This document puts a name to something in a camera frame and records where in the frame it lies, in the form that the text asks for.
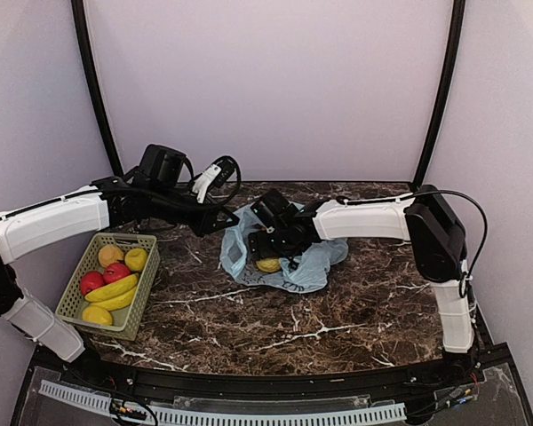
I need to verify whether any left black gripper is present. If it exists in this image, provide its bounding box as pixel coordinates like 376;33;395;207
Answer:
149;185;241;238

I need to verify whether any yellow bumpy fruit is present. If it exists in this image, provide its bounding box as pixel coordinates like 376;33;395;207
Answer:
256;258;281;273

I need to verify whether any light blue plastic bag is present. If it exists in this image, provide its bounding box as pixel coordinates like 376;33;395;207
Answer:
219;204;349;294

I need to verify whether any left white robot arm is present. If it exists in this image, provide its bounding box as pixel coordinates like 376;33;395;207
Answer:
0;145;242;387

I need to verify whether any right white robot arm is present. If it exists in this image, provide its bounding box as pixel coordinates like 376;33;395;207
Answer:
249;185;477;385

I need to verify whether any orange fruit in basket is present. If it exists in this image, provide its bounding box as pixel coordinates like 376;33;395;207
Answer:
98;245;124;268

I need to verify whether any yellow pear in basket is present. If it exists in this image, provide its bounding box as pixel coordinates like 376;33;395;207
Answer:
124;248;148;272

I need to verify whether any red apple right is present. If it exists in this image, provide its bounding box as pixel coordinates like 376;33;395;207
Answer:
103;262;131;285

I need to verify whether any red apple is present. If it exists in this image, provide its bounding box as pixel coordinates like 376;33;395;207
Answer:
79;271;106;296
103;262;131;285

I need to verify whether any lower yellow banana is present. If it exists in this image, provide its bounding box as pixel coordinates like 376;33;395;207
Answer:
91;287;138;312

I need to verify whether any yellow banana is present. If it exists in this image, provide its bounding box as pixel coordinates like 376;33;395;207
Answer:
91;287;138;312
84;273;139;303

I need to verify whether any upper yellow banana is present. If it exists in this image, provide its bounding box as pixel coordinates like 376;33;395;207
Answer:
84;273;139;303

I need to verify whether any green perforated plastic basket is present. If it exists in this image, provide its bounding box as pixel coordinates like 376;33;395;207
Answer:
55;233;160;341

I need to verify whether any red apple left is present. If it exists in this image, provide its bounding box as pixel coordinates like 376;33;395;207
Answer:
79;271;106;296

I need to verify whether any yellow lemon in basket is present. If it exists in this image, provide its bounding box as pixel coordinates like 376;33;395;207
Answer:
82;305;114;326

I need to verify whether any black front table rail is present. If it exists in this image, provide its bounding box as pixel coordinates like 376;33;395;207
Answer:
57;345;485;407

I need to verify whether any white slotted cable duct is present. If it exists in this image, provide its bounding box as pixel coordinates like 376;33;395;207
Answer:
38;380;407;426

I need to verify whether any left black frame post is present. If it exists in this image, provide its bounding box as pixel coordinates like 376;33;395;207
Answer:
70;0;123;176

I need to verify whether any black frame post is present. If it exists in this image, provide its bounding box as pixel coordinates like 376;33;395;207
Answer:
410;0;466;190
70;0;123;176

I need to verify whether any right black frame post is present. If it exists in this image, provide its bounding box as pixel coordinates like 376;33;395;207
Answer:
410;0;466;190

